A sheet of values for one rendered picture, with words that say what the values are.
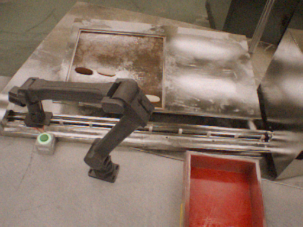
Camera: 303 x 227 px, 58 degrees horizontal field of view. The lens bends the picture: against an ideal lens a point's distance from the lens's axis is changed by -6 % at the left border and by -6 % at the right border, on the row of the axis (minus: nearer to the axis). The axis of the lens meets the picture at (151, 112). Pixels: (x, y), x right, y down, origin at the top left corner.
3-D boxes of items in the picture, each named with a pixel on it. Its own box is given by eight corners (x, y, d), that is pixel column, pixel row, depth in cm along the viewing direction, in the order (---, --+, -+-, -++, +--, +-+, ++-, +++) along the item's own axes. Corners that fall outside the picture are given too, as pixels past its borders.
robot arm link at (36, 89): (126, 116, 80) (139, 91, 87) (120, 101, 76) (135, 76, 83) (18, 104, 96) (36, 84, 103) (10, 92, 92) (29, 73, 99)
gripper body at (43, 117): (49, 127, 108) (45, 115, 102) (24, 125, 107) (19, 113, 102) (53, 114, 112) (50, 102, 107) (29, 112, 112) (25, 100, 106)
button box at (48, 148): (38, 158, 125) (32, 144, 117) (42, 143, 130) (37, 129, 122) (55, 159, 126) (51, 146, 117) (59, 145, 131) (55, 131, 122)
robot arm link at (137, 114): (154, 125, 79) (165, 100, 85) (113, 96, 76) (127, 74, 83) (97, 171, 112) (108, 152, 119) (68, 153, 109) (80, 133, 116)
